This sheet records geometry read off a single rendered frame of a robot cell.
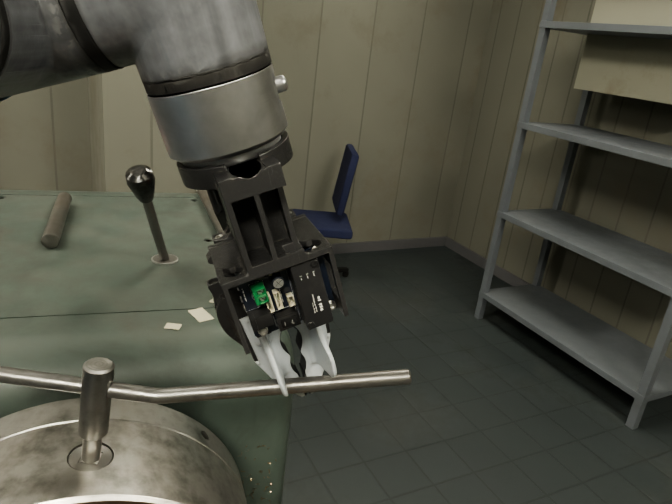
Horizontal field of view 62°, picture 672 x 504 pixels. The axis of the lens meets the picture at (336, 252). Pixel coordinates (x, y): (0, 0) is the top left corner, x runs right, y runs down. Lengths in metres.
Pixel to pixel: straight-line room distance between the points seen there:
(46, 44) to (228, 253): 0.15
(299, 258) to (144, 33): 0.15
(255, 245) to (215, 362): 0.28
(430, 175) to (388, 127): 0.59
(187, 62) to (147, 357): 0.37
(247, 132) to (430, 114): 4.18
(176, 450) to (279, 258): 0.26
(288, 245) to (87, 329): 0.34
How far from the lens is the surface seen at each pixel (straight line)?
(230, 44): 0.32
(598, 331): 3.54
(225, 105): 0.32
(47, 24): 0.33
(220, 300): 0.41
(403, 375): 0.45
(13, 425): 0.57
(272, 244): 0.33
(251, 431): 0.66
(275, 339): 0.43
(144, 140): 2.85
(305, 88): 3.93
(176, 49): 0.32
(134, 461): 0.51
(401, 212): 4.56
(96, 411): 0.47
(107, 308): 0.68
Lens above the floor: 1.57
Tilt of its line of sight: 21 degrees down
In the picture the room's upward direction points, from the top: 7 degrees clockwise
